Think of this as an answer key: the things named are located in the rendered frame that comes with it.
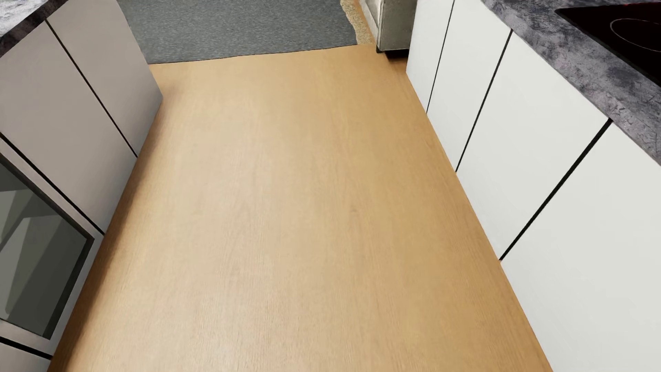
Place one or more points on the white kitchen counter cabinet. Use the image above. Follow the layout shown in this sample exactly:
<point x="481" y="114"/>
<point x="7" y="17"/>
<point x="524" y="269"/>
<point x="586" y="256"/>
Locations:
<point x="537" y="155"/>

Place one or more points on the grey carpet rug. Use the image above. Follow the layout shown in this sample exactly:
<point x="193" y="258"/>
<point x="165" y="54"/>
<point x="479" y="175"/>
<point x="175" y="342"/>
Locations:
<point x="232" y="26"/>

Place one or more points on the beige kitchen island cabinet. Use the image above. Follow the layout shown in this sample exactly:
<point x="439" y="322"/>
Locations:
<point x="77" y="103"/>

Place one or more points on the dark grey stone countertop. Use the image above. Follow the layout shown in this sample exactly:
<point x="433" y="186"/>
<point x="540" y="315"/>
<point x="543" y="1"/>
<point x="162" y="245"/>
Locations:
<point x="583" y="62"/>

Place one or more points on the built-in oven glass door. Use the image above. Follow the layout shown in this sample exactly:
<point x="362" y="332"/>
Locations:
<point x="36" y="258"/>

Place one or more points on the black induction cooktop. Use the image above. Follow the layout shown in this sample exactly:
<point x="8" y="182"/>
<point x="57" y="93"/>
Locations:
<point x="622" y="31"/>

